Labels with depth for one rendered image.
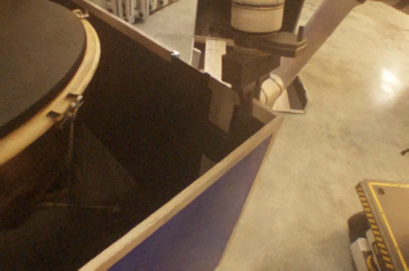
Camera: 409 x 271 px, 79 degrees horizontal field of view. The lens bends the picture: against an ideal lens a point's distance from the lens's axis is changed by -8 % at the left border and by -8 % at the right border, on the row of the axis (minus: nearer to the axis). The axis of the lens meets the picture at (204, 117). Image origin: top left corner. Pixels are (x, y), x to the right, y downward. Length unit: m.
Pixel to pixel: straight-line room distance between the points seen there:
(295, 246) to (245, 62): 1.19
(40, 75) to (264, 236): 1.23
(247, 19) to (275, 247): 1.20
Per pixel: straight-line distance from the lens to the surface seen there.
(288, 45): 0.44
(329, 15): 0.91
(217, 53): 2.46
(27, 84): 0.56
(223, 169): 0.41
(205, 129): 0.67
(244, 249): 1.41
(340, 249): 1.61
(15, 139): 0.49
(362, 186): 1.46
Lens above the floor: 1.27
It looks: 41 degrees down
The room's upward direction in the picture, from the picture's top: 9 degrees clockwise
